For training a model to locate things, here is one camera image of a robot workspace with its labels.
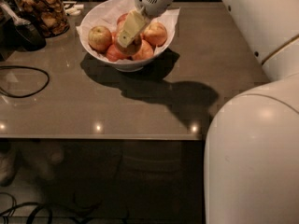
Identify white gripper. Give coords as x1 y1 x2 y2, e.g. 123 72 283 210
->
117 0 174 48

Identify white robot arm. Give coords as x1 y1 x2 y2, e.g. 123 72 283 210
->
204 0 299 224

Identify dark red apple back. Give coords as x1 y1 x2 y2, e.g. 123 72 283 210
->
117 13 128 24

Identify orange-red apple front right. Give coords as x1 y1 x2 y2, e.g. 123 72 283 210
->
132 40 153 61

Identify red apple front left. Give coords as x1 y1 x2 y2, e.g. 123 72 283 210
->
106 44 128 62

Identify white ceramic bowl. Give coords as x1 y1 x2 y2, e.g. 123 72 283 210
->
78 0 177 73

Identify small white items behind bowl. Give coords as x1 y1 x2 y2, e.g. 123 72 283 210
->
64 4 84 16

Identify white paper liner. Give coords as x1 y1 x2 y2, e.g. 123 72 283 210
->
76 0 181 63

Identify glass jar of dried chips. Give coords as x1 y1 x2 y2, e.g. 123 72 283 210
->
15 0 69 38

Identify white shoe on floor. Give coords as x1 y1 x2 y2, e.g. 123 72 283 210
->
0 147 16 187

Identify black cable loop on table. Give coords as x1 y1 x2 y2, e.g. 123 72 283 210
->
0 65 51 99

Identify black scoop with silver handle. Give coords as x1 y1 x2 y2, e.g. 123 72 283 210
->
0 0 46 51

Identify black cables on floor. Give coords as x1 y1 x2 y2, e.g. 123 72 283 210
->
0 191 54 224

